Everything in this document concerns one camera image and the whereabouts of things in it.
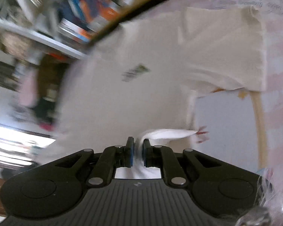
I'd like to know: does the beige t-shirt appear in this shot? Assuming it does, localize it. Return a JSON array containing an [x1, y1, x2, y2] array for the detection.
[[36, 6, 268, 179]]

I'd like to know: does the white shelf frame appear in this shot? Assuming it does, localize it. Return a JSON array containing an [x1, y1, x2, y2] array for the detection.
[[0, 14, 85, 59]]

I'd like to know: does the clear plastic wrap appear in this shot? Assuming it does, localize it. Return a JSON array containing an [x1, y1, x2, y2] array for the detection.
[[236, 168, 283, 226]]

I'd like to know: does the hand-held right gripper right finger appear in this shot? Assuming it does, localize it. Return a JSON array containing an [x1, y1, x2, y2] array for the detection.
[[142, 138, 243, 188]]

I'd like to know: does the row of books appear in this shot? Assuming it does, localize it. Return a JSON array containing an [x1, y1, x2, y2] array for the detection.
[[9, 0, 142, 43]]

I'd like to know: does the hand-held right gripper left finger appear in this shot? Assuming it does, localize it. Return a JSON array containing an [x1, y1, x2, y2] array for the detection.
[[38, 136, 135, 189]]

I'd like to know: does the wooden shelf board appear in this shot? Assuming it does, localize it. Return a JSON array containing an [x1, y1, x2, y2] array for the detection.
[[87, 0, 187, 47]]

